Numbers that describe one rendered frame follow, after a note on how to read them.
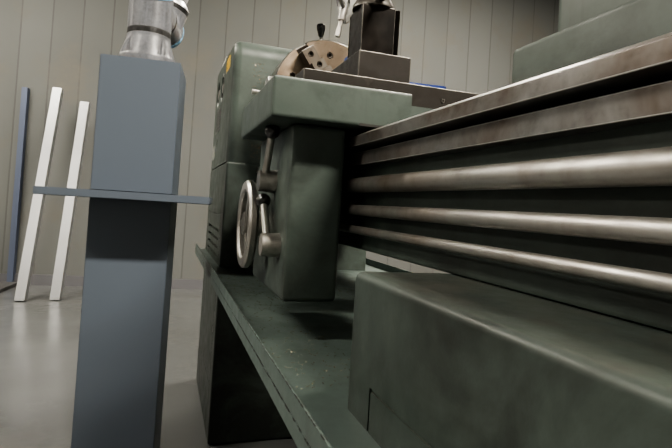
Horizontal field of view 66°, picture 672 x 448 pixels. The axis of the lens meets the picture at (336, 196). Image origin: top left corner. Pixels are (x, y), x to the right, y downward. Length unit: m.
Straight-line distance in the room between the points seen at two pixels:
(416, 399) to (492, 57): 4.90
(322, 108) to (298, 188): 0.12
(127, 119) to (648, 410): 1.34
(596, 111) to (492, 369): 0.19
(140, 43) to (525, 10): 4.46
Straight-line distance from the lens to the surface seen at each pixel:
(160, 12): 1.56
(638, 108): 0.38
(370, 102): 0.78
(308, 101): 0.75
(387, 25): 1.01
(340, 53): 1.59
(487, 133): 0.50
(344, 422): 0.54
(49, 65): 4.71
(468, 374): 0.36
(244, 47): 1.70
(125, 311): 1.47
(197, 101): 4.48
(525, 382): 0.31
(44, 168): 4.17
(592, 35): 0.50
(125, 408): 1.53
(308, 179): 0.77
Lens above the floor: 0.74
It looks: 1 degrees up
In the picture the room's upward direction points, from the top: 4 degrees clockwise
